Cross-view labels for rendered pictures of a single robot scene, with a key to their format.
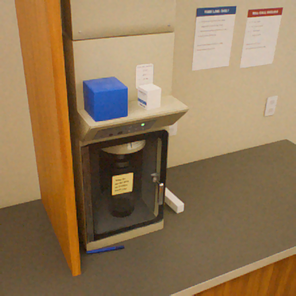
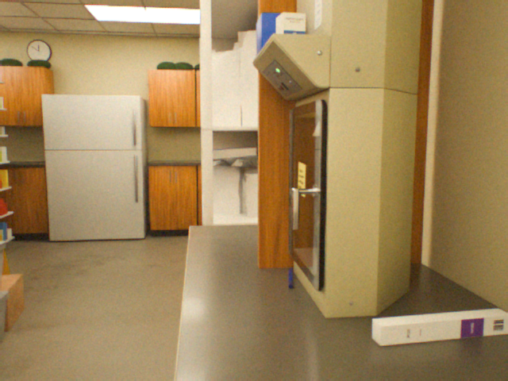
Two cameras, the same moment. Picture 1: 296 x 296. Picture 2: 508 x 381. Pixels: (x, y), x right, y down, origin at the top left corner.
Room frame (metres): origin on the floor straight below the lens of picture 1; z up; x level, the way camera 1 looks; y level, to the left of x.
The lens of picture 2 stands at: (1.34, -0.99, 1.32)
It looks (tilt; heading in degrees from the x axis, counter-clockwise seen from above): 7 degrees down; 109
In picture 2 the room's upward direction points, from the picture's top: straight up
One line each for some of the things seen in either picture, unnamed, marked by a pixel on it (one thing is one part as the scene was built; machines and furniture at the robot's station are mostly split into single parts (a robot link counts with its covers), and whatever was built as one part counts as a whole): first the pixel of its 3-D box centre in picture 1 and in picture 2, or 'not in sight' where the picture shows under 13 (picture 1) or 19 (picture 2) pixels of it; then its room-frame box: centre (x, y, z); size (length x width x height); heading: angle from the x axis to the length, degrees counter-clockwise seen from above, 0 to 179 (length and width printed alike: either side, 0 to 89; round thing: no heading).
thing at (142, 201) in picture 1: (127, 187); (305, 190); (1.11, 0.05, 1.19); 0.30 x 0.01 x 0.40; 116
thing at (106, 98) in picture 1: (105, 98); (279, 37); (1.02, 0.11, 1.56); 0.10 x 0.10 x 0.09; 26
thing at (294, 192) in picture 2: (158, 190); (302, 207); (1.13, -0.06, 1.17); 0.05 x 0.03 x 0.10; 26
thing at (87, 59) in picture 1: (112, 137); (361, 132); (1.23, 0.11, 1.33); 0.32 x 0.25 x 0.77; 116
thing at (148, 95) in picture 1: (148, 96); (290, 30); (1.09, -0.02, 1.54); 0.05 x 0.05 x 0.06; 34
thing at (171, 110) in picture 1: (134, 123); (285, 72); (1.07, 0.03, 1.46); 0.32 x 0.11 x 0.10; 116
